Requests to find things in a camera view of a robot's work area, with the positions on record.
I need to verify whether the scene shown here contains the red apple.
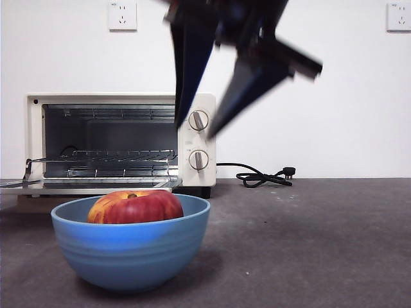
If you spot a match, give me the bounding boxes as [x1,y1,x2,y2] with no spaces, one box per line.
[87,189,184,225]

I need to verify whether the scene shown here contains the glass oven door with handle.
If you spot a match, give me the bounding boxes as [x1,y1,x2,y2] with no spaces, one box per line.
[0,177,183,214]

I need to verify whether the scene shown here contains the blue ceramic bowl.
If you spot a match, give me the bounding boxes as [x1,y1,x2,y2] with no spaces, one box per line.
[50,194,211,293]

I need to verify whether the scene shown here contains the cream round oven knob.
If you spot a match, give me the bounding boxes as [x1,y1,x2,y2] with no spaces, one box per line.
[188,149,209,173]
[188,110,209,132]

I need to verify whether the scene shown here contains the cream Toshiba toaster oven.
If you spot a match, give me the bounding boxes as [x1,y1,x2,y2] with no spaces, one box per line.
[24,92,216,198]

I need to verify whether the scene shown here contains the white wall socket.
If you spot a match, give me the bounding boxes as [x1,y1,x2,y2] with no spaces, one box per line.
[386,2,411,33]
[108,1,138,32]

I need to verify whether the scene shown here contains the black power cord with plug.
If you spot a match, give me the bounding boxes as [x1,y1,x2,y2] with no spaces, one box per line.
[215,162,296,189]

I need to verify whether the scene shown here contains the metal wire oven rack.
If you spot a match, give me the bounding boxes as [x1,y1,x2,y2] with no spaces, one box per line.
[30,150,178,179]

